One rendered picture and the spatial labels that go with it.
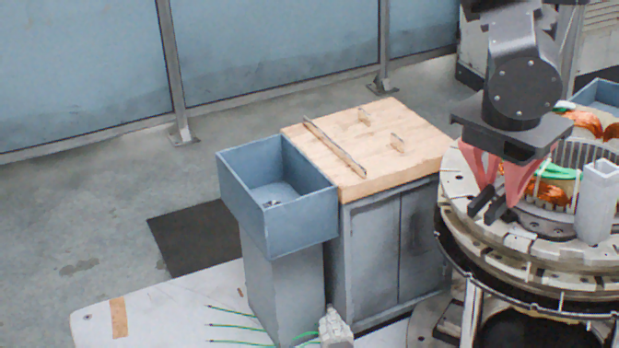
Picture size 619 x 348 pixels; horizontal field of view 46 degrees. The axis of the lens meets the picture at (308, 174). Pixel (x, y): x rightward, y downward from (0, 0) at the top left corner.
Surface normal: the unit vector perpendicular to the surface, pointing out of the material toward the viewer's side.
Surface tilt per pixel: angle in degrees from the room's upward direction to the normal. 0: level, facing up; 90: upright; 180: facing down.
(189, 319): 0
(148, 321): 0
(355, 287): 90
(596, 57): 90
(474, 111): 2
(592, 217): 90
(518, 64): 91
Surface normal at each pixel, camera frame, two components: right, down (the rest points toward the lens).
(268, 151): 0.46, 0.47
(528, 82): -0.21, 0.56
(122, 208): -0.04, -0.84
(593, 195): -0.87, 0.30
